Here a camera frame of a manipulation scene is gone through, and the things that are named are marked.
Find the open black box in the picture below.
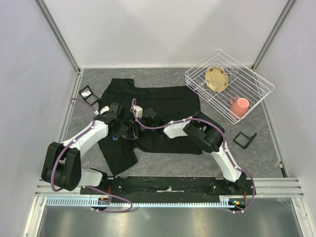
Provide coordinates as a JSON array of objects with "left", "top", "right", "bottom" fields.
[
  {"left": 79, "top": 85, "right": 99, "bottom": 106},
  {"left": 233, "top": 131, "right": 257, "bottom": 150}
]

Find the white wire dish rack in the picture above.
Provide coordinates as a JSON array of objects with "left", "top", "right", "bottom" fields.
[{"left": 185, "top": 50, "right": 275, "bottom": 124}]

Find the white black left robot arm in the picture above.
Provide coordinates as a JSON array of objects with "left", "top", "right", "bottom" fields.
[{"left": 41, "top": 103, "right": 137, "bottom": 194}]

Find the pink ceramic mug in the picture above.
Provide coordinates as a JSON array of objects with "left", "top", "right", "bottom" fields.
[{"left": 229, "top": 97, "right": 249, "bottom": 120}]

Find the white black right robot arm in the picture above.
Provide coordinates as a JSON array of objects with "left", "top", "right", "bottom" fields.
[{"left": 131, "top": 105, "right": 247, "bottom": 195}]

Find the open black box left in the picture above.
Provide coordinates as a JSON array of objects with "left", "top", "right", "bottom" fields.
[{"left": 79, "top": 85, "right": 99, "bottom": 106}]

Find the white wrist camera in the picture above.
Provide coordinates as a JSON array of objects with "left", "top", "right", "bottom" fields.
[
  {"left": 132, "top": 105, "right": 143, "bottom": 119},
  {"left": 99, "top": 106, "right": 109, "bottom": 114}
]

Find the slotted cable duct rail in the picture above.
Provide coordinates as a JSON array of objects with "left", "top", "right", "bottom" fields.
[{"left": 45, "top": 197, "right": 237, "bottom": 207}]

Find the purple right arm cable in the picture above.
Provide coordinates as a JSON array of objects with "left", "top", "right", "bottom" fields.
[{"left": 131, "top": 98, "right": 256, "bottom": 214}]

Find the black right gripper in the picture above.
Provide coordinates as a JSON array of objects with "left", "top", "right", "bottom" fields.
[{"left": 124, "top": 117, "right": 156, "bottom": 140}]

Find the yellow patterned plate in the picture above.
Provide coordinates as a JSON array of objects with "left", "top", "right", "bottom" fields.
[{"left": 205, "top": 67, "right": 228, "bottom": 92}]

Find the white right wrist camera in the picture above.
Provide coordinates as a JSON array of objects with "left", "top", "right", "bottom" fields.
[{"left": 132, "top": 105, "right": 143, "bottom": 119}]

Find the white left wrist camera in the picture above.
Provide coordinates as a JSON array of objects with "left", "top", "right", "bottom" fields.
[{"left": 99, "top": 106, "right": 109, "bottom": 114}]

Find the black t-shirt garment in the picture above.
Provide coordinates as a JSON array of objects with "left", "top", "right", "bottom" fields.
[{"left": 98, "top": 79, "right": 202, "bottom": 176}]

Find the open black box right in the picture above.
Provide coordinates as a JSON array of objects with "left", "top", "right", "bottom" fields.
[{"left": 233, "top": 131, "right": 257, "bottom": 150}]

